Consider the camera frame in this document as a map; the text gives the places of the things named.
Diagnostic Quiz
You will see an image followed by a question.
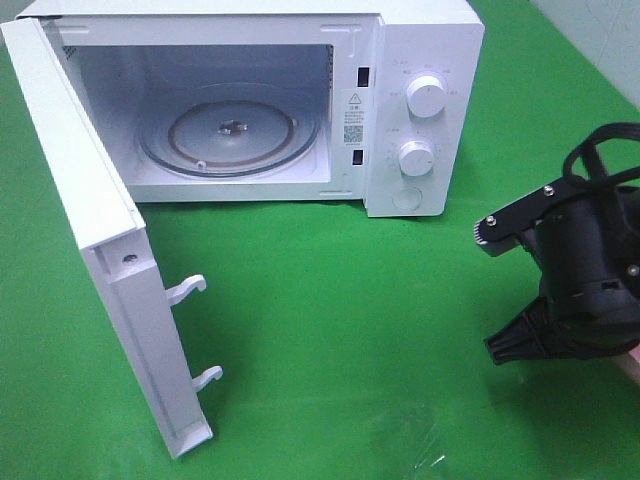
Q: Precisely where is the white microwave oven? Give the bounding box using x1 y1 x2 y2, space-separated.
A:
3 1 485 217

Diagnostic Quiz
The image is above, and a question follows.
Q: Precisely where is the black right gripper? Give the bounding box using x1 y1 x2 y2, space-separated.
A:
484 195 639 365

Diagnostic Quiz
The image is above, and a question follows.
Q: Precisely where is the white microwave door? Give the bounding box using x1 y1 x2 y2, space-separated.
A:
1 18 223 457

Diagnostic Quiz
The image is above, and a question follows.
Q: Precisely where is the round microwave door button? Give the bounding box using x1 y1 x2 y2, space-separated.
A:
392 187 422 211

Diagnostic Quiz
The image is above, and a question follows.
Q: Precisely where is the pink round plate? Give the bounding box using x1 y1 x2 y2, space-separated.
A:
616 346 640 385

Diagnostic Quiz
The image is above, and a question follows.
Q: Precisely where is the white microwave knob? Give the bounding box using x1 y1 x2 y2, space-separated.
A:
406 75 446 118
399 141 435 177

